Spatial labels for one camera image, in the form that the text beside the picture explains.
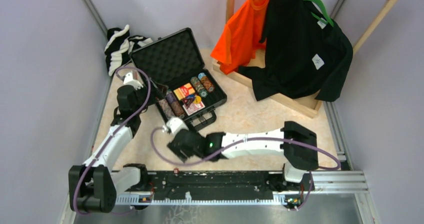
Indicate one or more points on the black poker set case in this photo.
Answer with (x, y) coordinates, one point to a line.
(173, 61)

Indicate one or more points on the red yellow chip stack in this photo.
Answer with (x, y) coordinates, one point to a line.
(205, 81)

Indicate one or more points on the black t-shirt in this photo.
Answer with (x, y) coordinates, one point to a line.
(304, 54)

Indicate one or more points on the blue orange chip stack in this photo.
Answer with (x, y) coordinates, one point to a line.
(166, 109)

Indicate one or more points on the orange t-shirt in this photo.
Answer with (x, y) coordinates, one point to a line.
(241, 36)

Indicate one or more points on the green orange chip stack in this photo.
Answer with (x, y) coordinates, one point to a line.
(199, 87)

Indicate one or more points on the yellow big blind button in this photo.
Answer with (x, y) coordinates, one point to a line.
(197, 99)

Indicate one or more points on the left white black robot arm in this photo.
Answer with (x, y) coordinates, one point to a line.
(93, 186)

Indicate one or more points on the red playing card deck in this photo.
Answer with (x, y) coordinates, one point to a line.
(193, 108)

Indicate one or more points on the orange boxed card deck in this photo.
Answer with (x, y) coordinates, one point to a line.
(184, 91)

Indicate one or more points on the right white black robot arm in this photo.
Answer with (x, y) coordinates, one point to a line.
(293, 141)

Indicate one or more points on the aluminium frame rail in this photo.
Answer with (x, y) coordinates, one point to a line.
(333, 183)

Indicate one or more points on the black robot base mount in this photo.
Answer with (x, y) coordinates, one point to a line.
(226, 186)

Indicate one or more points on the purple black chip stack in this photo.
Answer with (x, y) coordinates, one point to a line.
(174, 104)

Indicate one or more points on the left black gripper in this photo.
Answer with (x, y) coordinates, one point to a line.
(158, 91)

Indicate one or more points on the black red triangle token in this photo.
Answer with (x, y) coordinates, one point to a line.
(188, 100)

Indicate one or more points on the black white striped cloth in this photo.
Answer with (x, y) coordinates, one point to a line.
(120, 45)

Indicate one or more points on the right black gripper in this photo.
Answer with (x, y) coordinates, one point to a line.
(183, 154)

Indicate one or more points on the green clothes hanger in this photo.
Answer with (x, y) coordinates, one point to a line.
(323, 11)

